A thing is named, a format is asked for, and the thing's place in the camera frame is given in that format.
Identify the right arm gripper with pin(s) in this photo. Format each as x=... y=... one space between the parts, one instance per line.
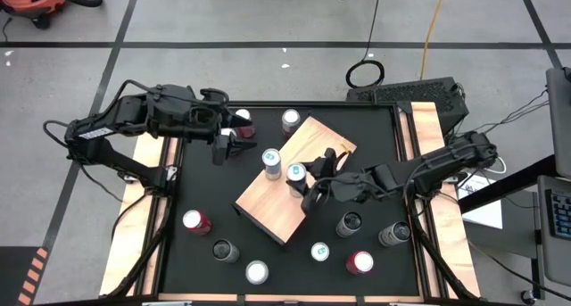
x=348 y=185

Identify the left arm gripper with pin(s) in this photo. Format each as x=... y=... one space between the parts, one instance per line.
x=207 y=121

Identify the blue silver energy drink can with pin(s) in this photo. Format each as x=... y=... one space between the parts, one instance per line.
x=296 y=174
x=320 y=251
x=271 y=163

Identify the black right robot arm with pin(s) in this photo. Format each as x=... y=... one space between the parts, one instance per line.
x=446 y=159

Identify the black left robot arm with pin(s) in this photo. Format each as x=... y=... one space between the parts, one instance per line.
x=111 y=118

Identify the red soda can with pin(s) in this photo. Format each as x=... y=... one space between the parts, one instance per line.
x=248 y=131
x=195 y=221
x=359 y=262

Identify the silver can black top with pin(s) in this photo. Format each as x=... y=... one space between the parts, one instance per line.
x=349 y=224
x=225 y=251
x=394 y=234

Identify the wooden side board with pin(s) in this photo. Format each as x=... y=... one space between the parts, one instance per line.
x=129 y=243
x=450 y=243

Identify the white paper sheet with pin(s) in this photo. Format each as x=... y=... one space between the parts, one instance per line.
x=486 y=214

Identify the black desk beam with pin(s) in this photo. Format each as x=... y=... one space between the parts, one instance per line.
x=504 y=185

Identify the black caster wheel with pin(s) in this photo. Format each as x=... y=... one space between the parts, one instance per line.
x=527 y=296

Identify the grey laptop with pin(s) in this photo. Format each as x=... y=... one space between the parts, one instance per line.
x=546 y=252

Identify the orange shop vacuum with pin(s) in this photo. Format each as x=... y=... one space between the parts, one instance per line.
x=27 y=0

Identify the grey monitor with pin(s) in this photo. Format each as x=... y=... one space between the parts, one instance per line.
x=560 y=118

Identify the black mat orange stripes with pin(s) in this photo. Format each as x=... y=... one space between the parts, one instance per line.
x=13 y=275

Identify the black table frame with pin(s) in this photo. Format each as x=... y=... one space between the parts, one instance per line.
x=339 y=104

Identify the silver mounting bracket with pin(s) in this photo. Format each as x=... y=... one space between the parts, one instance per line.
x=129 y=177

